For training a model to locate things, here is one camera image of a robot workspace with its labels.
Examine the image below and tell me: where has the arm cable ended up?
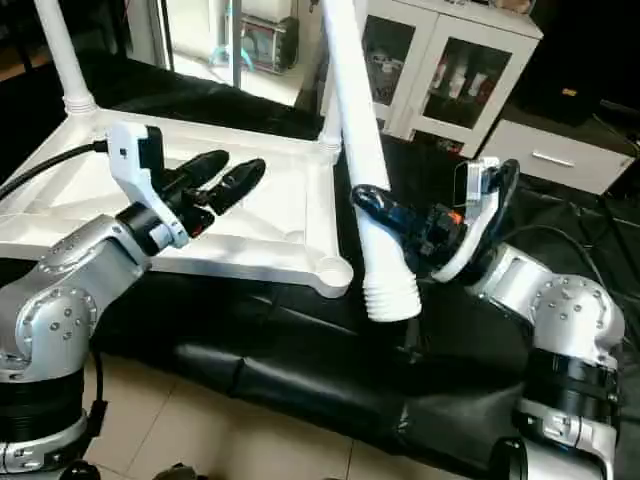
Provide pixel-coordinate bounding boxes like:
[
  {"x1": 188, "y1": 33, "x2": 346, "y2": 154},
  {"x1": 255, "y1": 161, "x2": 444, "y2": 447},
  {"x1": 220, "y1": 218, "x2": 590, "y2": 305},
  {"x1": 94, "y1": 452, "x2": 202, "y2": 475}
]
[
  {"x1": 0, "y1": 140, "x2": 111, "y2": 201},
  {"x1": 500, "y1": 222, "x2": 640, "y2": 301}
]

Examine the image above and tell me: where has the white glass door cabinet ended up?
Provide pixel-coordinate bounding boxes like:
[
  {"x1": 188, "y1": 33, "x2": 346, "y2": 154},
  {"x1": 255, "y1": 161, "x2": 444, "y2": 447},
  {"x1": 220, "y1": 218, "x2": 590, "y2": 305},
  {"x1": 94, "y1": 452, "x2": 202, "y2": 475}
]
[{"x1": 318, "y1": 0, "x2": 546, "y2": 158}]

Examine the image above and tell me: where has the white drawer unit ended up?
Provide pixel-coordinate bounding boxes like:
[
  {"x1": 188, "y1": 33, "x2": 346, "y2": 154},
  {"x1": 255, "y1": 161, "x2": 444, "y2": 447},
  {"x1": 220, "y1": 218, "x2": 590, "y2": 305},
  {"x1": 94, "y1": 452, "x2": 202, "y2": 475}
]
[{"x1": 483, "y1": 118, "x2": 640, "y2": 197}]

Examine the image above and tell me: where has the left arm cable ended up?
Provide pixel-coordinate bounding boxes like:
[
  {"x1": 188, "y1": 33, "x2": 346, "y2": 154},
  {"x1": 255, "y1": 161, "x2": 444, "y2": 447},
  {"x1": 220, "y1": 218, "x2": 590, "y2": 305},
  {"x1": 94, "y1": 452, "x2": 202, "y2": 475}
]
[{"x1": 0, "y1": 140, "x2": 111, "y2": 201}]

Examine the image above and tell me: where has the black work mat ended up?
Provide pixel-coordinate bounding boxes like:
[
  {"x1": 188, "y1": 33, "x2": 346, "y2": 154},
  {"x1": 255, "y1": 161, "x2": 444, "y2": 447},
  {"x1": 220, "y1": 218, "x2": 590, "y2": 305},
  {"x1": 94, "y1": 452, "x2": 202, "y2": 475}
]
[{"x1": 0, "y1": 50, "x2": 640, "y2": 480}]

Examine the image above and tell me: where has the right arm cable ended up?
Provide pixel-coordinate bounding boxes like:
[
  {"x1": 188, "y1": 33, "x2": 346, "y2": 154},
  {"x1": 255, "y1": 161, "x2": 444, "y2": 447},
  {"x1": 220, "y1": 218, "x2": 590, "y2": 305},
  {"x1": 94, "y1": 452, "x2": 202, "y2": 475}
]
[{"x1": 500, "y1": 222, "x2": 640, "y2": 301}]

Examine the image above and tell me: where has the white framed glass door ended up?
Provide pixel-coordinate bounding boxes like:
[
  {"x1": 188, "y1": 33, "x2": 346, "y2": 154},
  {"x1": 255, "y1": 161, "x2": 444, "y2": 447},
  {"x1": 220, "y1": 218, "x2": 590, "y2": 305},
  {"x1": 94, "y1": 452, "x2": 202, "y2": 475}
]
[{"x1": 125, "y1": 0, "x2": 251, "y2": 91}]

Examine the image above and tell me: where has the colourful toy box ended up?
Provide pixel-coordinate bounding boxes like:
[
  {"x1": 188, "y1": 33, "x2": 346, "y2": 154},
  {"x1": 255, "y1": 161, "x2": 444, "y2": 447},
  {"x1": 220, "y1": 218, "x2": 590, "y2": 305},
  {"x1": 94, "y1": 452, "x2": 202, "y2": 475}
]
[{"x1": 240, "y1": 14, "x2": 301, "y2": 75}]

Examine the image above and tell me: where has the white plastic table top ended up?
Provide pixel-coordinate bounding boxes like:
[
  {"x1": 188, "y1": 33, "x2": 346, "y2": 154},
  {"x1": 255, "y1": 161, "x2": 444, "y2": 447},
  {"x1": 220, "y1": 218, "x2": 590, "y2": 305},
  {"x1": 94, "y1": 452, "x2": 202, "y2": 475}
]
[{"x1": 0, "y1": 105, "x2": 355, "y2": 299}]

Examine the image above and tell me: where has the white plastic table leg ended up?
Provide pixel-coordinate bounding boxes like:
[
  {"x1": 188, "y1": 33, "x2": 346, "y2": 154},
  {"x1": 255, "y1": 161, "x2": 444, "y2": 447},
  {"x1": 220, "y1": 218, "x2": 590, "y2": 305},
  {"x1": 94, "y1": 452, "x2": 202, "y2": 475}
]
[
  {"x1": 34, "y1": 0, "x2": 99, "y2": 117},
  {"x1": 318, "y1": 0, "x2": 422, "y2": 324},
  {"x1": 316, "y1": 55, "x2": 351, "y2": 166}
]

